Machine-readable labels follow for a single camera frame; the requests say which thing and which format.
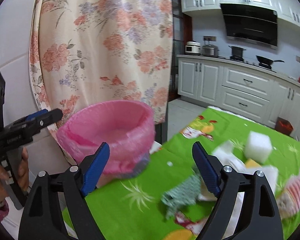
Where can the green cartoon tablecloth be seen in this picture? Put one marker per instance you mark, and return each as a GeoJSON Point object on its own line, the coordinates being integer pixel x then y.
{"type": "Point", "coordinates": [132, 208]}

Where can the pink lined trash bin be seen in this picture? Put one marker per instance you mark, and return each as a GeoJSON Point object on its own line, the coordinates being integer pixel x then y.
{"type": "Point", "coordinates": [126, 126]}

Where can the green white wavy cloth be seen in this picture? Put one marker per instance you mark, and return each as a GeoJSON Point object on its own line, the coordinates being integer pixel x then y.
{"type": "Point", "coordinates": [184, 194]}

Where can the black range hood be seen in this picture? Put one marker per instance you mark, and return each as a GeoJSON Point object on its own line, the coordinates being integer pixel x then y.
{"type": "Point", "coordinates": [250, 23]}

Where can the white lower cabinets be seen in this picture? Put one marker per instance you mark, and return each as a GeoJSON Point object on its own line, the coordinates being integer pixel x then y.
{"type": "Point", "coordinates": [251, 91]}

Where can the black stock pot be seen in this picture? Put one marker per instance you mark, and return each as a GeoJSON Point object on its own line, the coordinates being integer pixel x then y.
{"type": "Point", "coordinates": [237, 53]}

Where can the red box on floor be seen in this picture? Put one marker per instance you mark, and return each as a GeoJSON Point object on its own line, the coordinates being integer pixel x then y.
{"type": "Point", "coordinates": [283, 126]}

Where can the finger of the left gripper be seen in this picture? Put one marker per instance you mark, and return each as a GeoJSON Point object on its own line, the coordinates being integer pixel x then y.
{"type": "Point", "coordinates": [25, 128]}
{"type": "Point", "coordinates": [40, 118]}

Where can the small pink foam fruit net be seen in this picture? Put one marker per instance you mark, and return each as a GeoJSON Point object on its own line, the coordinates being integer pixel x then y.
{"type": "Point", "coordinates": [293, 187]}

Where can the black frying pan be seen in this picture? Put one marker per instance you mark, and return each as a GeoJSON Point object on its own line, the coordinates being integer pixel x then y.
{"type": "Point", "coordinates": [266, 63]}

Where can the steel pressure cooker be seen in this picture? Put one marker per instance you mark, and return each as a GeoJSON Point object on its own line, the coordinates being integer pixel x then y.
{"type": "Point", "coordinates": [210, 50]}

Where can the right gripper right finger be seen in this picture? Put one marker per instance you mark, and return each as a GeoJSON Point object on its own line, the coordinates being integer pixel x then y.
{"type": "Point", "coordinates": [259, 217]}

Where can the long white foam block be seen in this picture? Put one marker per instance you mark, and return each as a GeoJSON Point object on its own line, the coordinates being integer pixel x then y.
{"type": "Point", "coordinates": [224, 153]}

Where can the white rice cooker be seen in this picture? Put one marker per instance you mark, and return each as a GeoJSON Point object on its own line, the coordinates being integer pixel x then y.
{"type": "Point", "coordinates": [192, 48]}

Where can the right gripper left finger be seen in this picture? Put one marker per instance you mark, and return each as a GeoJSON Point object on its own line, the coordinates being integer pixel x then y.
{"type": "Point", "coordinates": [42, 217]}

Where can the white foam cube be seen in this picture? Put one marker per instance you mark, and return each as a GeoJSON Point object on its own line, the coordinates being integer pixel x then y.
{"type": "Point", "coordinates": [258, 147]}

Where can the wall power socket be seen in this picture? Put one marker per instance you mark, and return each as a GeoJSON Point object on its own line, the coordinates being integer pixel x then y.
{"type": "Point", "coordinates": [209, 38]}

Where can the left hand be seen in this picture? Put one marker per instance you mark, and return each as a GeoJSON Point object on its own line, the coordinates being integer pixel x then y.
{"type": "Point", "coordinates": [23, 175]}

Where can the floral peach curtain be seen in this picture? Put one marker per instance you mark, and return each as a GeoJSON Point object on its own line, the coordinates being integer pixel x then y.
{"type": "Point", "coordinates": [87, 51]}

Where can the pink sleeve forearm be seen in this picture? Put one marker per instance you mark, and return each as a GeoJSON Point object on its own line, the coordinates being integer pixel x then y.
{"type": "Point", "coordinates": [4, 209]}

